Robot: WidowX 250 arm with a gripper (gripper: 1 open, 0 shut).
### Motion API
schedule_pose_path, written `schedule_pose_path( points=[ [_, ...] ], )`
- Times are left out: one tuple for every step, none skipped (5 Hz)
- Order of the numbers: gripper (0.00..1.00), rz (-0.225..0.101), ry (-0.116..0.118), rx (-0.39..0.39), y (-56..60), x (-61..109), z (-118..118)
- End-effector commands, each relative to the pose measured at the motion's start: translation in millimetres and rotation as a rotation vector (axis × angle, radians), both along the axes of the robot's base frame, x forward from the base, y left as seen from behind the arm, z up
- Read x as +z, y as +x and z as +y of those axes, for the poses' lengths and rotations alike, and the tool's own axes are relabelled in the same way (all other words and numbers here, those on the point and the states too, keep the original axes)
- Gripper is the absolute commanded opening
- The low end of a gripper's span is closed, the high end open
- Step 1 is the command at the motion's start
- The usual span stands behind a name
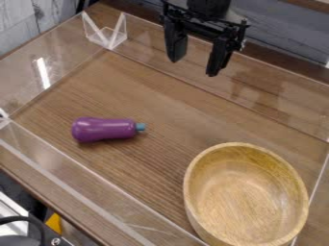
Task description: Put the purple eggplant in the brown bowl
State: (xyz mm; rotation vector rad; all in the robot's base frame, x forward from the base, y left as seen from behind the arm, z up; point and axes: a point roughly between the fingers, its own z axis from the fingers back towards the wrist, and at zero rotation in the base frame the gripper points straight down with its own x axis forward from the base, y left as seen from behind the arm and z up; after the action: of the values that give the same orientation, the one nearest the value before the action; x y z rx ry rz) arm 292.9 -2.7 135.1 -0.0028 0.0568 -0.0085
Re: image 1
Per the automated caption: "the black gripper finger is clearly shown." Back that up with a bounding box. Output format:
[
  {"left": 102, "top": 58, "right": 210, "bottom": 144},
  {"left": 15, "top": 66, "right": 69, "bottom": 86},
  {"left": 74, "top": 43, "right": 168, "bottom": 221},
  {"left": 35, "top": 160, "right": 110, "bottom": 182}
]
[
  {"left": 164, "top": 17, "right": 188, "bottom": 62},
  {"left": 206, "top": 37, "right": 241, "bottom": 77}
]

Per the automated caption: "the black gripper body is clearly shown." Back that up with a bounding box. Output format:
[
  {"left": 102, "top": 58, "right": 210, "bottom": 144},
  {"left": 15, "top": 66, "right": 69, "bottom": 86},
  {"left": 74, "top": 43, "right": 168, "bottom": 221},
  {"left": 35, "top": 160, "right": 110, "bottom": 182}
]
[{"left": 161, "top": 0, "right": 249, "bottom": 37}]

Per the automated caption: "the purple toy eggplant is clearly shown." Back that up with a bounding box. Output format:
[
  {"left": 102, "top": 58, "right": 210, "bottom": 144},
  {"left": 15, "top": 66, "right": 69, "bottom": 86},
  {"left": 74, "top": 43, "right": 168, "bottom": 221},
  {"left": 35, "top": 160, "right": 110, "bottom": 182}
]
[{"left": 71, "top": 117, "right": 147, "bottom": 142}]

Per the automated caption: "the brown wooden bowl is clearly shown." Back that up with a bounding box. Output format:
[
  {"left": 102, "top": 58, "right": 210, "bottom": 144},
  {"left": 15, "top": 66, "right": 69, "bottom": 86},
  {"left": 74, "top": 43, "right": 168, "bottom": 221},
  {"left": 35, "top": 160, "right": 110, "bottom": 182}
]
[{"left": 182, "top": 142, "right": 309, "bottom": 246}]

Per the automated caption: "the yellow black equipment base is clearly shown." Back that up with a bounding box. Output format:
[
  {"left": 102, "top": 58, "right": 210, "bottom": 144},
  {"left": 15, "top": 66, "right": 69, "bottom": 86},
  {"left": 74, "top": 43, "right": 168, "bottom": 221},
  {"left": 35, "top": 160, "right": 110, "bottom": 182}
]
[{"left": 0, "top": 172, "right": 101, "bottom": 246}]

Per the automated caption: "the clear acrylic corner bracket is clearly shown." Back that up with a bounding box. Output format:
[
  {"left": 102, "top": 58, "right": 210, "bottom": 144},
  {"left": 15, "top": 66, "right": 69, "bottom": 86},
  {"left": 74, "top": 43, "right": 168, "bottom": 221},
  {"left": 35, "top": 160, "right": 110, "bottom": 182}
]
[{"left": 82, "top": 12, "right": 127, "bottom": 50}]

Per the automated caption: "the black cable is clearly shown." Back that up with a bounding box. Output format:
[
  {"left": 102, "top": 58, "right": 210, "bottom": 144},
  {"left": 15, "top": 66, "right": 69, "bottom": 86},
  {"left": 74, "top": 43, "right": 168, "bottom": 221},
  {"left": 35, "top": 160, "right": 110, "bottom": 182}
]
[{"left": 0, "top": 215, "right": 47, "bottom": 246}]

